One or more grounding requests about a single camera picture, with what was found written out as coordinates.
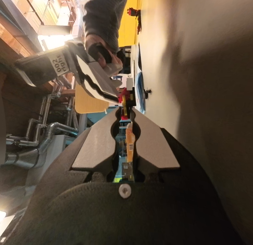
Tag silver ventilation ducts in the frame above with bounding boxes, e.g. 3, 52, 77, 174
0, 79, 79, 169

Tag colourful cardboard lego box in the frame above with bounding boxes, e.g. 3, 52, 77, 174
125, 123, 137, 162

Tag long red yellow lego assembly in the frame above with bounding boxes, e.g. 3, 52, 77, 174
127, 8, 143, 35

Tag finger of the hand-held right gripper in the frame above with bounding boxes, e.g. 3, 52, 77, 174
76, 55, 120, 98
76, 74, 120, 103

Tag lego instruction booklet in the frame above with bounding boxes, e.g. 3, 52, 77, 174
134, 42, 147, 113

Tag yellow plastic bin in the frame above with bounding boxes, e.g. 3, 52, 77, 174
119, 0, 143, 47

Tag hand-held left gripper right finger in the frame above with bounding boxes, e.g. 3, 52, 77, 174
129, 107, 181, 178

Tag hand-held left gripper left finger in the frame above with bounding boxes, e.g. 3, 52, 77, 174
72, 107, 121, 178

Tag person's right hand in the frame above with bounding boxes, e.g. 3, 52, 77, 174
85, 35, 123, 71

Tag red yellow lego body assembly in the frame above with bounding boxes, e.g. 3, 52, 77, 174
118, 87, 137, 121

